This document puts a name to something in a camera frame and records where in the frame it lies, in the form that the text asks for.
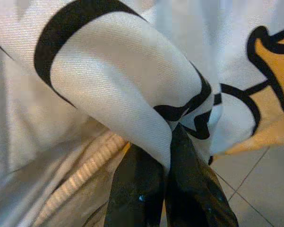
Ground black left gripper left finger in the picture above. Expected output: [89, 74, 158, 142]
[103, 143, 166, 227]

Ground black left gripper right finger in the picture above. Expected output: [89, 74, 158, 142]
[164, 122, 239, 227]

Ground yellow cartoon print duvet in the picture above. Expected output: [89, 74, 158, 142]
[0, 0, 284, 166]

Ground white quilted mattress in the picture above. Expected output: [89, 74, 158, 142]
[0, 99, 133, 227]

